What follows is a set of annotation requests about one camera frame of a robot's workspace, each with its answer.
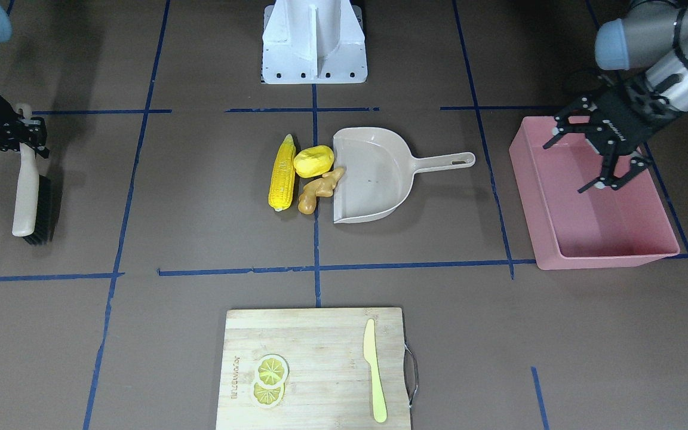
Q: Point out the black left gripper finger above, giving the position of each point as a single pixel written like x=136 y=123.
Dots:
x=575 y=118
x=609 y=160

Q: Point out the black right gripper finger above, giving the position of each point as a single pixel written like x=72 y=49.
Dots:
x=33 y=133

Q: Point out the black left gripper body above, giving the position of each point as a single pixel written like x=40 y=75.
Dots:
x=620 y=119

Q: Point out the beige brush black bristles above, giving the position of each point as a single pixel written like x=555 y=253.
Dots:
x=32 y=211

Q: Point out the beige plastic dustpan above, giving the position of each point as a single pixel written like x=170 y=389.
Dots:
x=379 y=172

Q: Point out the yellow toy corn cob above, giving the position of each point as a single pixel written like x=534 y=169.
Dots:
x=283 y=176

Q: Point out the tan toy ginger root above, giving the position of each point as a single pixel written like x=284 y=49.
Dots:
x=323 y=187

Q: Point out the yellow toy potato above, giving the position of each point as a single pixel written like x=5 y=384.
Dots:
x=314 y=161

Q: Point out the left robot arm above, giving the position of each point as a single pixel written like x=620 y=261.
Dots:
x=643 y=69

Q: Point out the pink plastic bin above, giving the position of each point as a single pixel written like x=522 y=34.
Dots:
x=598 y=228

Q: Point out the yellow plastic knife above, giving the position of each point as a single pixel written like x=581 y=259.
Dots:
x=378 y=402

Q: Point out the upper lemon slice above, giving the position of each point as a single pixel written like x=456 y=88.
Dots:
x=272 y=371

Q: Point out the wooden cutting board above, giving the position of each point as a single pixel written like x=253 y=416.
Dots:
x=328 y=384

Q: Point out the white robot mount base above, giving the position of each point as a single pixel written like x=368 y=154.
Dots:
x=314 y=42

